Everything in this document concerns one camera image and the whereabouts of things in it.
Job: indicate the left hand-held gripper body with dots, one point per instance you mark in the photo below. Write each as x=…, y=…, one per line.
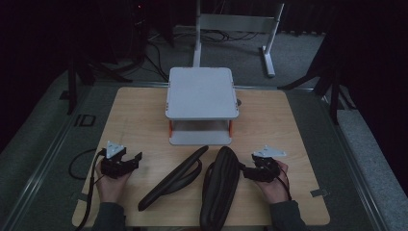
x=114, y=162

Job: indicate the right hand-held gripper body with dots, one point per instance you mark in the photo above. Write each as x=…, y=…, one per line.
x=266, y=166

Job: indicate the black slipper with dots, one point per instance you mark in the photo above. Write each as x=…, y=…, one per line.
x=174, y=178
x=221, y=186

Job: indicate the grey two-tier shoe rack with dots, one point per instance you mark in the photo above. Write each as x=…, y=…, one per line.
x=201, y=96

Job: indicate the person's right hand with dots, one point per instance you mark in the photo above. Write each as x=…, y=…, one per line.
x=275, y=189

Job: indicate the person's left hand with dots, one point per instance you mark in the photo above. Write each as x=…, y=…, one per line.
x=112, y=187

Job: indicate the grey tape strip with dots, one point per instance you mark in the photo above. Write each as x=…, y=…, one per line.
x=319, y=192

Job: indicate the black tripod stand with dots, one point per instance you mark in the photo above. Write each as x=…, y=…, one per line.
x=96, y=69
x=330, y=83

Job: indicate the white metal stand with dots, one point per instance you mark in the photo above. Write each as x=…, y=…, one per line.
x=237, y=23

